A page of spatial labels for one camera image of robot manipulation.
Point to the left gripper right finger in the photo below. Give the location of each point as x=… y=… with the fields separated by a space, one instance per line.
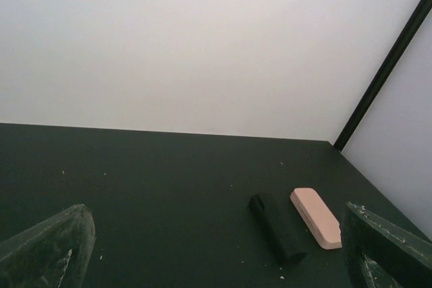
x=378 y=253

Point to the pink glasses case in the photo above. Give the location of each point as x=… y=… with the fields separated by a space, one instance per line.
x=320 y=221

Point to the right black frame post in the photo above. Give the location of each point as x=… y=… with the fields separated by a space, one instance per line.
x=397 y=50

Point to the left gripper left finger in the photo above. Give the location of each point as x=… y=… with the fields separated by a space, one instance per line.
x=53 y=253

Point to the black glasses case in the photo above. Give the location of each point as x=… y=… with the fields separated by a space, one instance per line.
x=275 y=229

